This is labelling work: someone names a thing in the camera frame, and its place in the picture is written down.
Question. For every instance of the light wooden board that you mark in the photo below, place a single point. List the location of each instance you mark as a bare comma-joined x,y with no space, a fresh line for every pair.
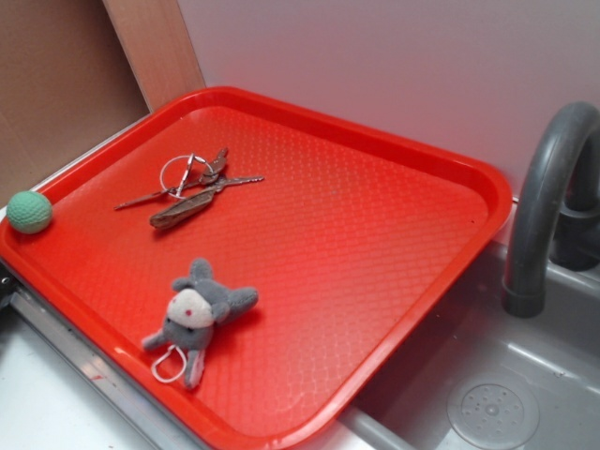
156,42

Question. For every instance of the grey plush toy animal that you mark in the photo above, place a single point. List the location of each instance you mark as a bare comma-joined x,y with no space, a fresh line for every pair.
200,304

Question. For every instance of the grey curved faucet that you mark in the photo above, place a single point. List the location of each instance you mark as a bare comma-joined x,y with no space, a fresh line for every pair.
557,217

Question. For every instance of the metal keys on ring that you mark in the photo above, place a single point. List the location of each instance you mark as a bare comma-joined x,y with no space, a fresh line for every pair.
199,172

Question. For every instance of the green textured ball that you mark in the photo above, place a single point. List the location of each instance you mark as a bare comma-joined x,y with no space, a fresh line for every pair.
29,212

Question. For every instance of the grey plastic sink basin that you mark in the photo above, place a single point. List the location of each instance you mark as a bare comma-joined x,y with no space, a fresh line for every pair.
471,376

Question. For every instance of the red plastic tray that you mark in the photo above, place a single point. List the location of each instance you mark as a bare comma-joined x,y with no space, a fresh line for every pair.
350,239

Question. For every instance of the brown cardboard panel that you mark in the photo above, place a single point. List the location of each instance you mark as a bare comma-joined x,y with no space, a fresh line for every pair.
66,86

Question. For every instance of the metal table edge rail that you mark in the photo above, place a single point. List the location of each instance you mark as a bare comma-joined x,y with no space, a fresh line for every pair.
59,392

